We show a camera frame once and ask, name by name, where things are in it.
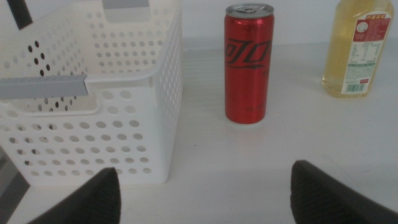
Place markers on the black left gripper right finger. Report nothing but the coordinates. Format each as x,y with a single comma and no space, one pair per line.
323,199

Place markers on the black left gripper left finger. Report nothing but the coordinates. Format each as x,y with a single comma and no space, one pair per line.
93,202

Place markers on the red cola can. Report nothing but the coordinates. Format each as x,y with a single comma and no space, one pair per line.
248,77

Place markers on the yellow juice bottle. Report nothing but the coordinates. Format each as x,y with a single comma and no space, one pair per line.
339,56

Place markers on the white perforated plastic basket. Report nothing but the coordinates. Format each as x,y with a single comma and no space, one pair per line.
124,81

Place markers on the black bar behind basket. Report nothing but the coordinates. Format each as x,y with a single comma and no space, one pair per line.
19,14

